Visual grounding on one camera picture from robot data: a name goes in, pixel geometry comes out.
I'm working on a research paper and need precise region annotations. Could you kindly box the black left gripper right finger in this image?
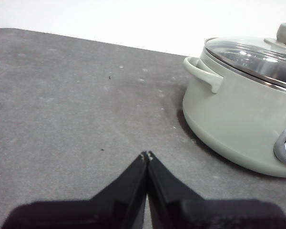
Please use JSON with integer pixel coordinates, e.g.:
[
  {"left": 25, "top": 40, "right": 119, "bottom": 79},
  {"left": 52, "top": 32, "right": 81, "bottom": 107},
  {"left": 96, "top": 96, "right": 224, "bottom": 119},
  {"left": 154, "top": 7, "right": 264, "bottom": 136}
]
[{"left": 146, "top": 150, "right": 286, "bottom": 229}]

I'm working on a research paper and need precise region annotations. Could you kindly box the pale green electric cooking pot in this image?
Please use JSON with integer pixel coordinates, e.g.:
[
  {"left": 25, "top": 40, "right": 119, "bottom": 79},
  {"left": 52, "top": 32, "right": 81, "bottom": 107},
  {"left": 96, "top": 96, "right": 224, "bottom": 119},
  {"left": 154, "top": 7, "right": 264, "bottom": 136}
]
[{"left": 182, "top": 35, "right": 286, "bottom": 178}]

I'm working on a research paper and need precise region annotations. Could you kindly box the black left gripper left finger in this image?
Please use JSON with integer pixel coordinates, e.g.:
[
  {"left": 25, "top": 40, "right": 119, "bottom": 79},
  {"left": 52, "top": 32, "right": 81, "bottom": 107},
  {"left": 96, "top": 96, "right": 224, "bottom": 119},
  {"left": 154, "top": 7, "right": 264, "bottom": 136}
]
[{"left": 1, "top": 151, "right": 149, "bottom": 229}]

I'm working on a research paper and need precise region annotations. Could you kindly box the glass lid with green knob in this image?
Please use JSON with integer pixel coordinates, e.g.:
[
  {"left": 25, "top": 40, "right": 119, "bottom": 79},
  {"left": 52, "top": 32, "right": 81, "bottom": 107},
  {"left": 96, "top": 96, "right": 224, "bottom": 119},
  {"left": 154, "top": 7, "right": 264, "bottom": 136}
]
[{"left": 204, "top": 22, "right": 286, "bottom": 92}]

